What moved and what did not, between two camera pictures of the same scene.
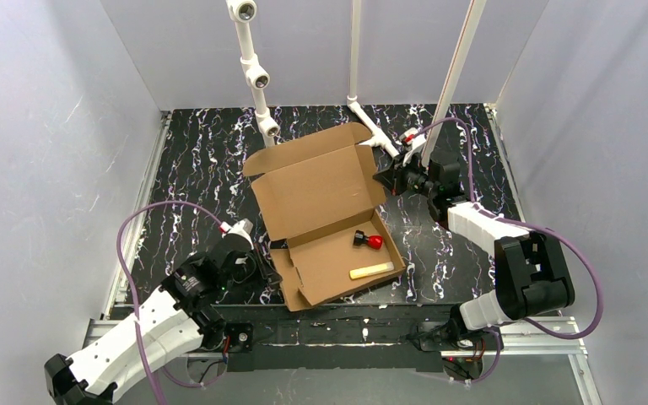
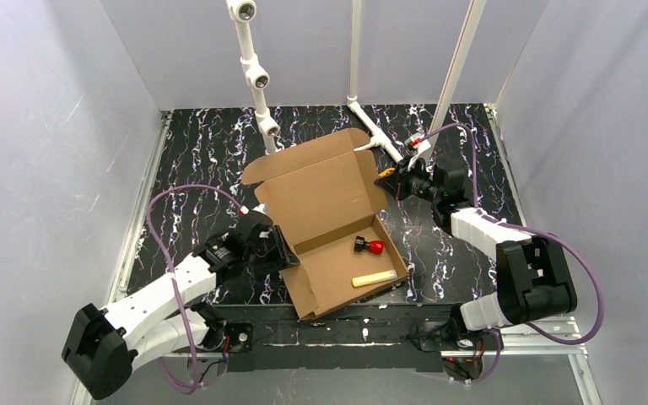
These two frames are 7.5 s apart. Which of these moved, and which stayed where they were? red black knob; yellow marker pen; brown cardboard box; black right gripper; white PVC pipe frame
Moved: yellow marker pen; red black knob
Stayed: black right gripper; brown cardboard box; white PVC pipe frame
